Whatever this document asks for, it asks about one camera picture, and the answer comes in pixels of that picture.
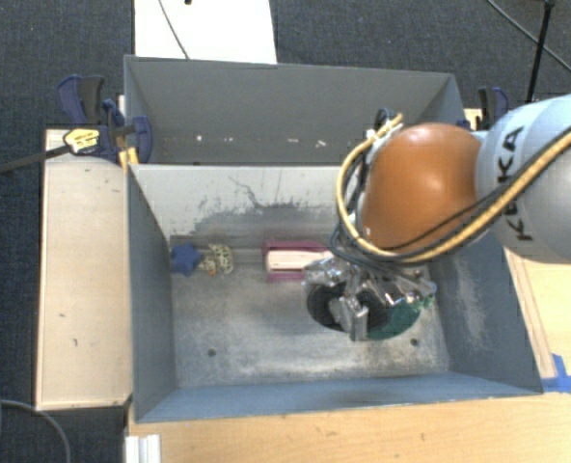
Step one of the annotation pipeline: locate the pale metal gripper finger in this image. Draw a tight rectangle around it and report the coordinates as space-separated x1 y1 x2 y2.
346 302 370 342
329 297 353 331

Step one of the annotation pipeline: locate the black round disc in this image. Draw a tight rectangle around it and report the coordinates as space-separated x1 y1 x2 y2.
306 282 364 333

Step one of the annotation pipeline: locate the dark green round thing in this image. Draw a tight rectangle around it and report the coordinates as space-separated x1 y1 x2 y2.
366 298 434 341

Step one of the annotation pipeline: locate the maroon and cream box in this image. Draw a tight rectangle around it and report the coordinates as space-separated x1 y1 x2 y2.
260 239 334 284

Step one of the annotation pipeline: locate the grey metal bin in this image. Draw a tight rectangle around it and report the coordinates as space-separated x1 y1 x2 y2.
122 54 545 425

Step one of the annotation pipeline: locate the yellow spotted toy animal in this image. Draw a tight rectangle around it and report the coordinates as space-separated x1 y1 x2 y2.
197 243 235 277

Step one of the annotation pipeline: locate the blue star-shaped toy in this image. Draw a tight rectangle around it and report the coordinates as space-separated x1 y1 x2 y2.
170 241 204 278

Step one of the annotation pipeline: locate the pale wood flat board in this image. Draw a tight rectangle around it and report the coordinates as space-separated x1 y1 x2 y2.
34 128 134 412

